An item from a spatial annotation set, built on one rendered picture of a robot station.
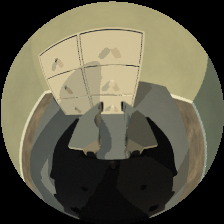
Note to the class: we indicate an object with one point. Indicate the grey chest of drawers with tan drawers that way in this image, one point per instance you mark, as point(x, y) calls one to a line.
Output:
point(83, 66)

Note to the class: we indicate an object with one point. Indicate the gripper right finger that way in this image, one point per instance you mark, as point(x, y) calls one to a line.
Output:
point(144, 135)

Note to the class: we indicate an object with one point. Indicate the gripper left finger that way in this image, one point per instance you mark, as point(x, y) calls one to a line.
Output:
point(80, 137)

